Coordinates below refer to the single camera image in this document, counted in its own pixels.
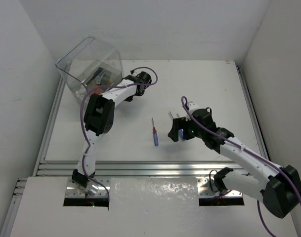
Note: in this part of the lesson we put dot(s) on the red handled adjustable wrench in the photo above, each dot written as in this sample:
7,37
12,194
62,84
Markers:
99,89

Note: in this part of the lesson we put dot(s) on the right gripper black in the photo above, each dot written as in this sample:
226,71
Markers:
178,123

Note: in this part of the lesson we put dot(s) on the black handled adjustable wrench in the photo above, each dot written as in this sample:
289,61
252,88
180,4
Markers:
97,75

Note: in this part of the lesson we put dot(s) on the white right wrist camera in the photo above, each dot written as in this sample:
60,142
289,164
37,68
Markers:
192,106

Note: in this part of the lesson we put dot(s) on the clear stacked plastic container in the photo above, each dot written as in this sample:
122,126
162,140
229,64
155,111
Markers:
91,79

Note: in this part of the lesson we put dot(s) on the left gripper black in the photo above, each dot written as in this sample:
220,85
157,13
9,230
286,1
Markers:
101,76

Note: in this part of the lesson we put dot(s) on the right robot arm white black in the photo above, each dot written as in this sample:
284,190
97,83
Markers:
277,187

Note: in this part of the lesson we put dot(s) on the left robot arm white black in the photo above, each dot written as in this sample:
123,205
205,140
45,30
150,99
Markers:
97,118

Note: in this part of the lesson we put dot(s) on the aluminium frame rail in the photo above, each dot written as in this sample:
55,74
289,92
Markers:
155,190

